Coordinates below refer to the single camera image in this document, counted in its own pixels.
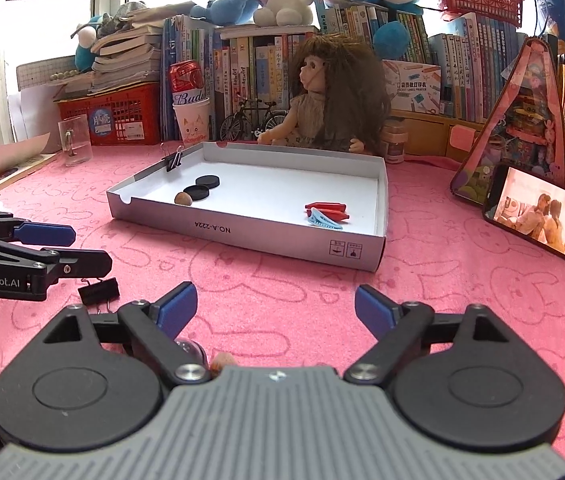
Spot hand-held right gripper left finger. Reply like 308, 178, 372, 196
42, 281, 212, 386

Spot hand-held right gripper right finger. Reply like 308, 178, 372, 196
343, 285, 513, 386

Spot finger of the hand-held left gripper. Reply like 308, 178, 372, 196
0, 232, 113, 281
0, 208, 76, 248

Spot black binder clip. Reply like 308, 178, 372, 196
77, 277, 122, 311
160, 142, 186, 172

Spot clear dome black base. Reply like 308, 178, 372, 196
175, 338, 208, 368

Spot brown acorn nut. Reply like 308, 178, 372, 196
208, 353, 238, 376

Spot large blue hair clip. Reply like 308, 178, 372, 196
305, 210, 344, 231

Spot white cardboard box tray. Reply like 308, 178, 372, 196
106, 141, 389, 273

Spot pink bunny print towel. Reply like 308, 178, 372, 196
0, 142, 565, 461

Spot clear glass mug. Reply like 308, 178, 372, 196
57, 114, 93, 168

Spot red plastic crate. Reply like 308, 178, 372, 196
54, 81, 162, 147

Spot small lidded jar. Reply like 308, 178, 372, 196
381, 119, 408, 164

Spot white grid board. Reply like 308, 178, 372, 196
15, 52, 86, 95

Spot wooden drawer organiser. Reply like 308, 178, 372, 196
392, 110, 488, 158

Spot white paper cup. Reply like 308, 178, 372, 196
172, 92, 212, 147

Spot blue white round plush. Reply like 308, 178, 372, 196
71, 14, 113, 72

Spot black miniature bicycle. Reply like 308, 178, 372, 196
219, 94, 290, 142

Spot black smartphone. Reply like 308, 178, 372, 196
482, 161, 565, 266

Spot stack of lying books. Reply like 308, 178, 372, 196
90, 7, 166, 93

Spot red drink can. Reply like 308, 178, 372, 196
169, 59, 208, 95

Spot brown-haired doll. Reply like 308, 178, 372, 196
255, 34, 393, 157

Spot white illustrated carton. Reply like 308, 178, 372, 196
382, 58, 443, 116

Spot pink triangular pencil case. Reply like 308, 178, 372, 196
449, 36, 565, 206

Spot row of upright books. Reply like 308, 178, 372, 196
161, 0, 538, 143

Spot small blue bear plush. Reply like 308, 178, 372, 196
190, 0, 262, 27

